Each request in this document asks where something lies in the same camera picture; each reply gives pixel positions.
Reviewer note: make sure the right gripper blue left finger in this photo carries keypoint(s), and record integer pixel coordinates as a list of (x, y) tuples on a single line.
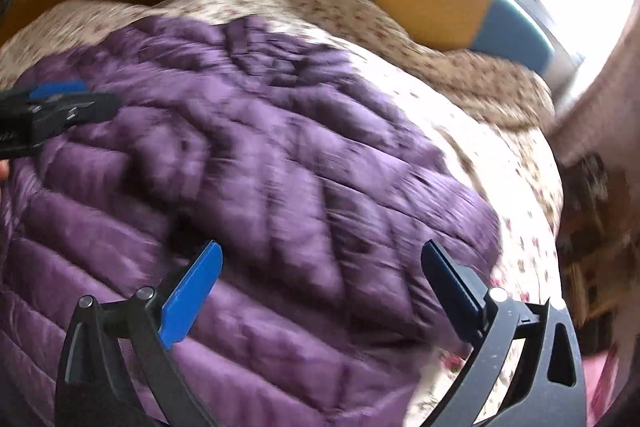
[(94, 388)]

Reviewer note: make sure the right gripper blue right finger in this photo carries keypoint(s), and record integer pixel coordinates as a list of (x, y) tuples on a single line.
[(548, 385)]

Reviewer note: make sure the purple quilted down jacket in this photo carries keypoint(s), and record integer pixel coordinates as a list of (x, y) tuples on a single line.
[(318, 189)]

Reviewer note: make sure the pink bedding pile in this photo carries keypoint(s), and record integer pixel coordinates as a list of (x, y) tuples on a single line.
[(600, 372)]

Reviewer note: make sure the cluttered wooden bedside shelf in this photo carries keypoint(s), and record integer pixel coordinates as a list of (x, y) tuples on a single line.
[(598, 248)]

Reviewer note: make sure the floral cream bed quilt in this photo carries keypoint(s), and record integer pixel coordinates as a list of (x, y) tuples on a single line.
[(511, 169)]

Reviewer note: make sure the pink window curtain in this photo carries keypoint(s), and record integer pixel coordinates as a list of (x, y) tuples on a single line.
[(585, 117)]

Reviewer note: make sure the floral pillow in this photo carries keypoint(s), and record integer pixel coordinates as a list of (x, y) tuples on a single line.
[(487, 88)]

